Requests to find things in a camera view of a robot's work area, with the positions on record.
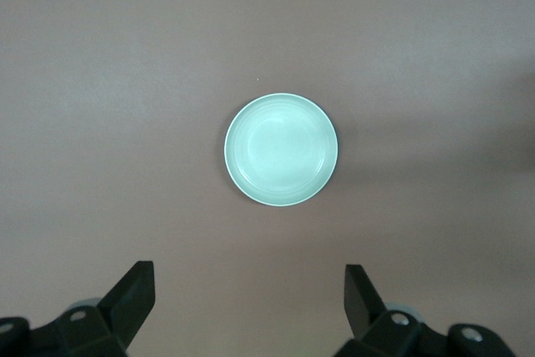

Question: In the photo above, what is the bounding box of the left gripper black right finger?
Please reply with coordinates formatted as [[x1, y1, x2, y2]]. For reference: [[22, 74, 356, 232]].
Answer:
[[337, 263, 451, 357]]

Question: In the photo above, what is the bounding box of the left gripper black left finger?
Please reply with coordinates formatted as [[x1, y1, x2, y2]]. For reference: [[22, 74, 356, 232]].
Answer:
[[30, 260, 157, 357]]

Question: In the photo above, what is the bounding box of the pale green round plate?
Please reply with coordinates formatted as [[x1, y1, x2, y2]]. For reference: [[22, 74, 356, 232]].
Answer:
[[223, 92, 339, 208]]

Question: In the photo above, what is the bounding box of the brown table cloth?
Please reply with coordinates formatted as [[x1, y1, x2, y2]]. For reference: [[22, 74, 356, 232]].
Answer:
[[0, 0, 535, 357]]

